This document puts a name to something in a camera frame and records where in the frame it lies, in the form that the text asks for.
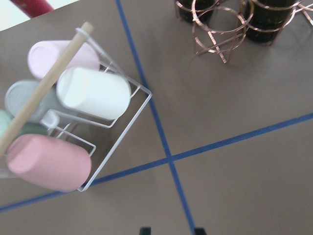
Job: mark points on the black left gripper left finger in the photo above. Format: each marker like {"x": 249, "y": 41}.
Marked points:
{"x": 145, "y": 231}

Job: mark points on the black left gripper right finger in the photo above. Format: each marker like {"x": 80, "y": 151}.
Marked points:
{"x": 199, "y": 231}

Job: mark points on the pink cup large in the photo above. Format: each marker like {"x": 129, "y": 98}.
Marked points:
{"x": 49, "y": 162}

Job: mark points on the white cup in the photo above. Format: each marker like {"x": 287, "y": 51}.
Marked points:
{"x": 101, "y": 94}

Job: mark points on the mint green cup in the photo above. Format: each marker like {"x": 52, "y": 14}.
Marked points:
{"x": 28, "y": 128}

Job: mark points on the grey cup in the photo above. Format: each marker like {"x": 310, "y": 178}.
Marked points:
{"x": 20, "y": 92}

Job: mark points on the light pink cup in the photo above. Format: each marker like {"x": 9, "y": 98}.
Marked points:
{"x": 43, "y": 55}

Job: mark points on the green wine bottle middle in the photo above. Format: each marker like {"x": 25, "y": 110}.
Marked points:
{"x": 203, "y": 9}

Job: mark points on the green wine bottle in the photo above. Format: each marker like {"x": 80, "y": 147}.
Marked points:
{"x": 266, "y": 18}
{"x": 203, "y": 9}

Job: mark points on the green wine bottle front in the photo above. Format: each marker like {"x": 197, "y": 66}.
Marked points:
{"x": 266, "y": 18}

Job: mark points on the red cylinder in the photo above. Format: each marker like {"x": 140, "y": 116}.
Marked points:
{"x": 33, "y": 8}

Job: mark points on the white wire cup rack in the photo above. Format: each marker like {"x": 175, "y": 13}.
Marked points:
{"x": 99, "y": 137}

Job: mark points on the copper wire bottle rack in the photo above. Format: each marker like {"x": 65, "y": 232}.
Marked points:
{"x": 226, "y": 29}

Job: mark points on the wooden cup rack handle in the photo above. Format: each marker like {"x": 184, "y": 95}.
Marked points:
{"x": 45, "y": 85}

